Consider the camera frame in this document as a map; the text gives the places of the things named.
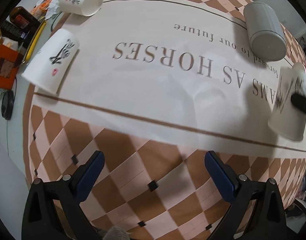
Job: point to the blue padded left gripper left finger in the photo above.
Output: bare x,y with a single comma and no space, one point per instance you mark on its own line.
86,175

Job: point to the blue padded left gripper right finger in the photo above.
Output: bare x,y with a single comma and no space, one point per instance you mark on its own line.
222,175

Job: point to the white paper cup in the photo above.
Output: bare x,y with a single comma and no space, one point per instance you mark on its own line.
80,7
286,120
47,68

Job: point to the grey plastic cup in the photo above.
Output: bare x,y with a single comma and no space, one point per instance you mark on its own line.
266,38

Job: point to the black round disc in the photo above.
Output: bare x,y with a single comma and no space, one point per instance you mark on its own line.
7,104

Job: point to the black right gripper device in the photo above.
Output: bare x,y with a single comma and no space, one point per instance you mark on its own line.
299,102

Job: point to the checkered brown pink tablecloth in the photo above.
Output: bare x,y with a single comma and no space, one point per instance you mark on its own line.
154,86

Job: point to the orange gift box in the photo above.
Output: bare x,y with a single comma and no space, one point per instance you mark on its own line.
10,61

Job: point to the black cylinder bottle box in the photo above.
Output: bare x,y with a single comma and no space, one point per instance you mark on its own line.
12,32

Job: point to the dark glass liquor bottle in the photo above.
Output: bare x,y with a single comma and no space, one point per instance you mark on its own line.
24,20

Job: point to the crumpled white tissue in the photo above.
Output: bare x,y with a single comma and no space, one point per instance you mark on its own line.
53,9

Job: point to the orange snack packets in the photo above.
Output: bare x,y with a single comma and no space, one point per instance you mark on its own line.
39,10

